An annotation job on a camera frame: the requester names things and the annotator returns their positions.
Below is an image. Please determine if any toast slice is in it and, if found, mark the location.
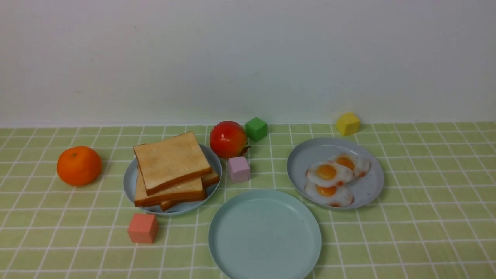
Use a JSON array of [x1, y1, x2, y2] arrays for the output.
[[133, 131, 212, 195], [134, 167, 205, 207], [160, 171, 221, 211]]

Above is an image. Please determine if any fried egg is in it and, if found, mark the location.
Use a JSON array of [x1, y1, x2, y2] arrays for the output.
[[304, 183, 354, 208], [328, 153, 371, 178], [305, 161, 354, 188]]

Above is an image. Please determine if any green cube block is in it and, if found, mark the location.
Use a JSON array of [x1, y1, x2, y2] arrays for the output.
[[245, 117, 268, 142]]

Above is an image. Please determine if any red tomato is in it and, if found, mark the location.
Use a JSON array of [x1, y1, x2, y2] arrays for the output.
[[210, 121, 250, 160]]

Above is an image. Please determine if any pink cube block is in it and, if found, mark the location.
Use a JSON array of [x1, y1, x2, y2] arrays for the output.
[[228, 157, 250, 183]]

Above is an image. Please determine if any light teal empty plate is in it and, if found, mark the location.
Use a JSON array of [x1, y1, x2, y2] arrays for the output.
[[208, 189, 322, 279]]

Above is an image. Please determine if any blue-grey bread plate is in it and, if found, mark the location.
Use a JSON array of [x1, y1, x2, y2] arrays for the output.
[[123, 144, 223, 217]]

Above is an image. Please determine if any yellow cube block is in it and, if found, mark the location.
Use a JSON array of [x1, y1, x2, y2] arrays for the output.
[[336, 112, 361, 137]]

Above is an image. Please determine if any grey egg plate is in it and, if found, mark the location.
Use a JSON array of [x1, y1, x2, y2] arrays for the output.
[[287, 138, 384, 211]]

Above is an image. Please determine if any salmon red cube block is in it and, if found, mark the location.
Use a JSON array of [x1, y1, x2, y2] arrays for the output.
[[127, 214, 159, 244]]

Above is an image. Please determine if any orange mandarin fruit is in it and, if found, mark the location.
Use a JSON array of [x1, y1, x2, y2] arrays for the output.
[[56, 145, 103, 186]]

